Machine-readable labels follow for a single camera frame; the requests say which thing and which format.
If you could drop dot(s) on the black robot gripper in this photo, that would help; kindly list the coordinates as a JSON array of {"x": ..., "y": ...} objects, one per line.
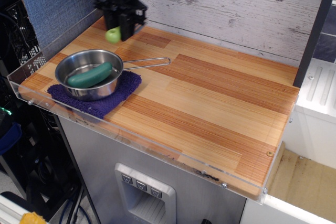
[{"x": 123, "y": 13}]

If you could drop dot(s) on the green handled grey spatula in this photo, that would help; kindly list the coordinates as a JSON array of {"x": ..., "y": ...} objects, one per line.
[{"x": 113, "y": 35}]

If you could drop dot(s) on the green toy cucumber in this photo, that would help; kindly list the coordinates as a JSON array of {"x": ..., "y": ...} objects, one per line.
[{"x": 90, "y": 78}]

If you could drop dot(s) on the purple knitted cloth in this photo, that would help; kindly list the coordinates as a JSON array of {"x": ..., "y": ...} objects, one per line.
[{"x": 130, "y": 81}]

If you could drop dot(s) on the black plastic crate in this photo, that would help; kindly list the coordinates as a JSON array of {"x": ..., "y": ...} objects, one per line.
[{"x": 21, "y": 38}]

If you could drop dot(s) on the clear acrylic table guard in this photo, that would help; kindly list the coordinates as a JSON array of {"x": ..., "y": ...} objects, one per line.
[{"x": 216, "y": 112}]

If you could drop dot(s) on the silver toy fridge cabinet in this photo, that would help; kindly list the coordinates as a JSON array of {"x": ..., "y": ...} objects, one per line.
[{"x": 96, "y": 154}]

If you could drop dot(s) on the grey dispenser button panel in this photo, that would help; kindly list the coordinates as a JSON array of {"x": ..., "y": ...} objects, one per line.
[{"x": 145, "y": 199}]

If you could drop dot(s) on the white toy sink unit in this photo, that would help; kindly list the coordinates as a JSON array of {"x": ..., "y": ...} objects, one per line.
[{"x": 302, "y": 182}]

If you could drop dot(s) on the silver pot with wire handle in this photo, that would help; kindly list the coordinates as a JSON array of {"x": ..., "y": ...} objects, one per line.
[{"x": 86, "y": 60}]

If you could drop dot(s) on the dark right vertical post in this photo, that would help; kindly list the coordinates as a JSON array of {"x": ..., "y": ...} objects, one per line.
[{"x": 312, "y": 42}]

